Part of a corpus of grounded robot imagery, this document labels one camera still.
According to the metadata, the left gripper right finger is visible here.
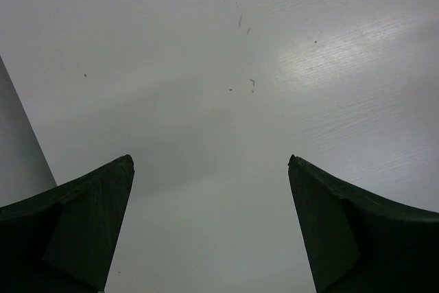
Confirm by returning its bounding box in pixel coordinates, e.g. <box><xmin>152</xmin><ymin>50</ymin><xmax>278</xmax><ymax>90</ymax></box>
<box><xmin>288</xmin><ymin>155</ymin><xmax>438</xmax><ymax>292</ymax></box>

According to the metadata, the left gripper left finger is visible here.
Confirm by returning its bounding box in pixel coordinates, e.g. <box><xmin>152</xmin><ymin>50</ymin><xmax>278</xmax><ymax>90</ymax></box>
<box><xmin>1</xmin><ymin>154</ymin><xmax>134</xmax><ymax>292</ymax></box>

